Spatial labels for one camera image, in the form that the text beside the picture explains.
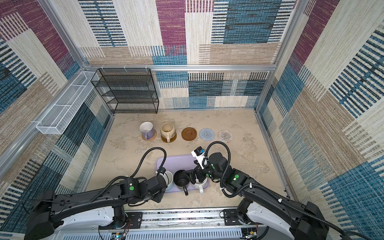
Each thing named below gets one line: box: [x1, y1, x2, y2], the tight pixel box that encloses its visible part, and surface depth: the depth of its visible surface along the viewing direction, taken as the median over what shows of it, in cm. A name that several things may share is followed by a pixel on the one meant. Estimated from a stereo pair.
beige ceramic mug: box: [160, 122, 176, 143], surface depth 99 cm
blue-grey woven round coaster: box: [199, 128, 215, 142], surface depth 107 cm
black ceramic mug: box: [173, 169, 190, 196], surface depth 80 cm
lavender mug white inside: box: [139, 121, 155, 141], surface depth 102 cm
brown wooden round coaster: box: [181, 127, 198, 141], surface depth 107 cm
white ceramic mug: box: [194, 177, 209, 194], surface depth 77 cm
